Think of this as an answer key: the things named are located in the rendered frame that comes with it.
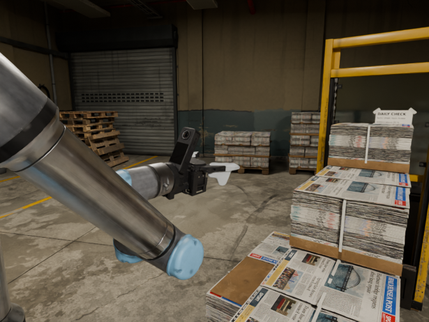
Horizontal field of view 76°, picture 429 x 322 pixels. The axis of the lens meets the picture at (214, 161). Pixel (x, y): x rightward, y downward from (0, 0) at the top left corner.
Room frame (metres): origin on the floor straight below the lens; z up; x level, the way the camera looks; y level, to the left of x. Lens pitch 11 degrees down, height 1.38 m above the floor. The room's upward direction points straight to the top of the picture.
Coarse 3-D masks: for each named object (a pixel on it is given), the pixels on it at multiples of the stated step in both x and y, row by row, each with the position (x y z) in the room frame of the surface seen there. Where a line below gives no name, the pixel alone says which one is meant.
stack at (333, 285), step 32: (288, 256) 0.95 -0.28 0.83; (320, 256) 0.95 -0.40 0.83; (288, 288) 0.77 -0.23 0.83; (320, 288) 0.77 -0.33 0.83; (352, 288) 0.76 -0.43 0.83; (384, 288) 0.76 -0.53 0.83; (256, 320) 0.63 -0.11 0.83; (288, 320) 0.63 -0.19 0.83; (320, 320) 0.63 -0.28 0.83; (352, 320) 0.65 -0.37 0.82; (384, 320) 0.63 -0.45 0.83
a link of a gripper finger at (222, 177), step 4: (212, 164) 0.69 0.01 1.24; (216, 164) 0.69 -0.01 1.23; (220, 164) 0.70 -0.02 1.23; (224, 164) 0.70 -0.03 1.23; (228, 164) 0.71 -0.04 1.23; (232, 164) 0.71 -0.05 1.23; (228, 168) 0.70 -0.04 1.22; (232, 168) 0.71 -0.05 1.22; (236, 168) 0.72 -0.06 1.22; (208, 172) 0.69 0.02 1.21; (212, 172) 0.69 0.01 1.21; (216, 172) 0.70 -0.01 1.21; (220, 172) 0.70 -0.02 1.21; (224, 172) 0.70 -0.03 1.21; (228, 172) 0.71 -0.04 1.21; (212, 176) 0.70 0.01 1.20; (216, 176) 0.70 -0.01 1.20; (220, 176) 0.70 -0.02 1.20; (224, 176) 0.71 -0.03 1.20; (228, 176) 0.71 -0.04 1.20; (220, 180) 0.70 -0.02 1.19; (224, 180) 0.71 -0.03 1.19; (220, 184) 0.70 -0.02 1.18; (224, 184) 0.71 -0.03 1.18
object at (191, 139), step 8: (184, 128) 0.68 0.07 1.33; (192, 128) 0.67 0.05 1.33; (184, 136) 0.66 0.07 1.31; (192, 136) 0.66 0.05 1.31; (176, 144) 0.67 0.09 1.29; (184, 144) 0.66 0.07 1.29; (192, 144) 0.66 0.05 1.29; (176, 152) 0.66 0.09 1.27; (184, 152) 0.65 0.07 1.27; (192, 152) 0.66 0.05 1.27; (176, 160) 0.65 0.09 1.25; (184, 160) 0.64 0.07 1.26; (176, 168) 0.64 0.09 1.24; (184, 168) 0.64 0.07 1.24
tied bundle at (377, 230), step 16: (304, 208) 1.00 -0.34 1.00; (320, 208) 0.97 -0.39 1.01; (336, 208) 0.94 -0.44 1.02; (352, 208) 0.91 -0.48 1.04; (368, 208) 0.88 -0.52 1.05; (384, 208) 0.85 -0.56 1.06; (400, 208) 0.85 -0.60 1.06; (304, 224) 1.00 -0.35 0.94; (320, 224) 0.96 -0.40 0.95; (336, 224) 0.93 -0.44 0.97; (352, 224) 0.90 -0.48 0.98; (368, 224) 0.88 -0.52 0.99; (384, 224) 0.85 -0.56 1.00; (400, 224) 0.83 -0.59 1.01; (320, 240) 0.96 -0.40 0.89; (336, 240) 0.93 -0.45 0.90; (352, 240) 0.90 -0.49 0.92; (368, 240) 0.88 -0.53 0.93; (384, 240) 0.85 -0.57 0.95; (400, 240) 0.83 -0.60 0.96; (384, 256) 0.85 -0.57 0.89; (400, 256) 0.83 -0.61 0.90
